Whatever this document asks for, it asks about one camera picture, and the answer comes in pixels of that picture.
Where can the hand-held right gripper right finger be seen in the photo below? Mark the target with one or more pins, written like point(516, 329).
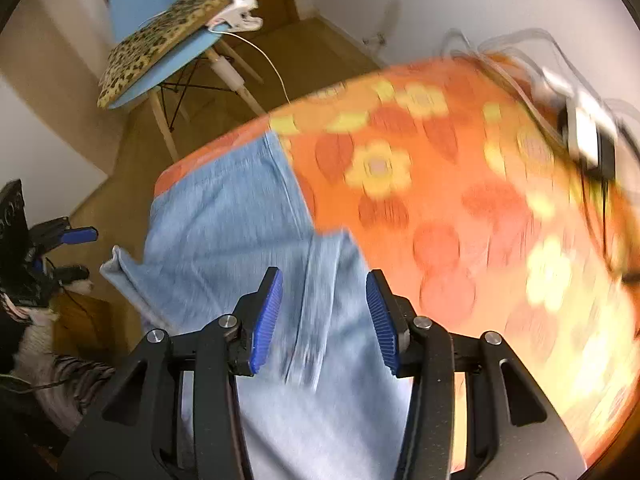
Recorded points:
point(381, 320)

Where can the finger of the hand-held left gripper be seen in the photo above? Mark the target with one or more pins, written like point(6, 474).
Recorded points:
point(70, 275)
point(80, 235)

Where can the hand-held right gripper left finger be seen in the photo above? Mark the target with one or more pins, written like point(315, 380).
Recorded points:
point(267, 320)

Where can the light blue denim pants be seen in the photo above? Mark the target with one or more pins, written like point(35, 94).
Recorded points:
point(225, 210)

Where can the person's striped knit clothing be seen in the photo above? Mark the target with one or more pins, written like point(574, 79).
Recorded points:
point(55, 365)

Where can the orange floral blanket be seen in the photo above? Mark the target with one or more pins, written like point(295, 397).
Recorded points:
point(450, 185)

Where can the leopard print seat cushion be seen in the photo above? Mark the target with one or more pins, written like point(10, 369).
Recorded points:
point(160, 35)

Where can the white power adapter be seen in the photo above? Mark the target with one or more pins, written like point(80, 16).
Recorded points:
point(586, 132)

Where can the black electronic device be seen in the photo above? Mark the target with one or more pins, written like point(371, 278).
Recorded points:
point(607, 157)

